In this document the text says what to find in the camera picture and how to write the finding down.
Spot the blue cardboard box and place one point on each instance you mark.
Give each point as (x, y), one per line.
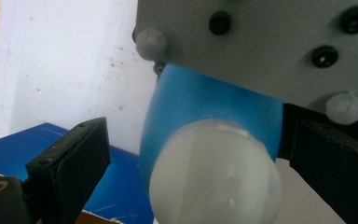
(9, 149)

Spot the white mat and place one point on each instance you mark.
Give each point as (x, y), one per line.
(59, 62)

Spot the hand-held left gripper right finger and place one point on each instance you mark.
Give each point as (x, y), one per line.
(338, 168)

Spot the blue bottle with white cap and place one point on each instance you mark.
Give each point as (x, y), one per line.
(205, 99)

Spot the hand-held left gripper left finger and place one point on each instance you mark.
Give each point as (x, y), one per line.
(71, 168)

